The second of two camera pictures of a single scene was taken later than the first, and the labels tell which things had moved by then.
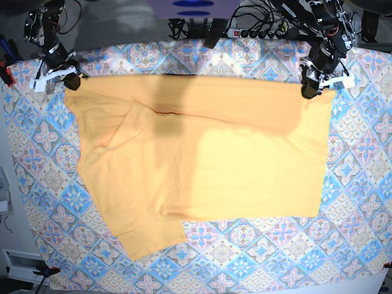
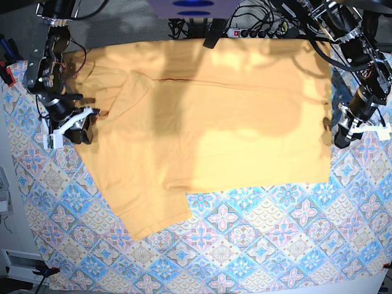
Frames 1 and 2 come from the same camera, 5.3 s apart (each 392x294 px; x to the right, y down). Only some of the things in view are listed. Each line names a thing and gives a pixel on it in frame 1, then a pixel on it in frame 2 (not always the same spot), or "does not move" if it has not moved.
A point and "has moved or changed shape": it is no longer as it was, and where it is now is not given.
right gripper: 323,59 → 362,106
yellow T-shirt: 154,150 has moved or changed shape
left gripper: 58,57 → 77,123
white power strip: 255,33 does not move
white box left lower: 20,266 does not move
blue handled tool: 9,49 does not move
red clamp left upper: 9,72 does not move
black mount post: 215,29 does not move
